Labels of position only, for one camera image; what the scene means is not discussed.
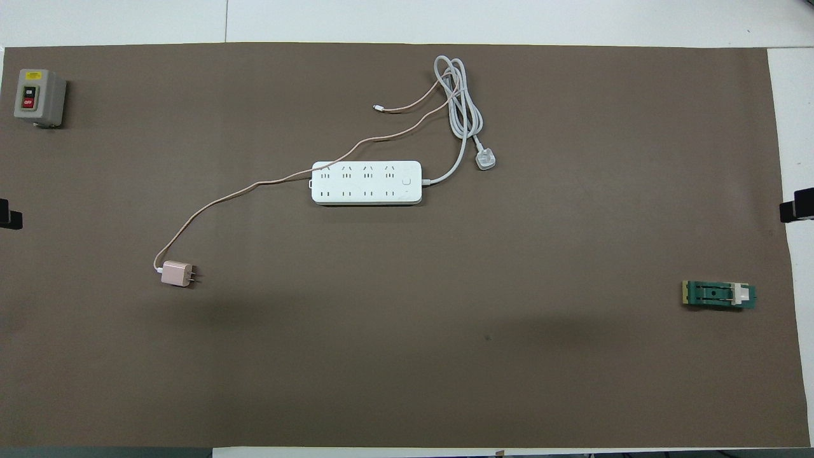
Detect pink charger adapter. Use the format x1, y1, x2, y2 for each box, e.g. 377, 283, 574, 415
160, 260, 204, 288

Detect white power strip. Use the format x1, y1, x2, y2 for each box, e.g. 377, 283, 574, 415
310, 160, 423, 206

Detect brown table mat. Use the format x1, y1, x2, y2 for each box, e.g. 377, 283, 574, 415
0, 42, 812, 450

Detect pink charging cable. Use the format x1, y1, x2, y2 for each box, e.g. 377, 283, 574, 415
153, 70, 460, 275

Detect white power cord with plug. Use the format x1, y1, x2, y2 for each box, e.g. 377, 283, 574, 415
421, 55, 499, 187

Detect grey on-off switch box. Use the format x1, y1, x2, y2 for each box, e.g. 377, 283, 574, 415
14, 69, 68, 129

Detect green circuit board module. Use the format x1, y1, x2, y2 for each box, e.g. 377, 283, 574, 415
682, 280, 758, 312

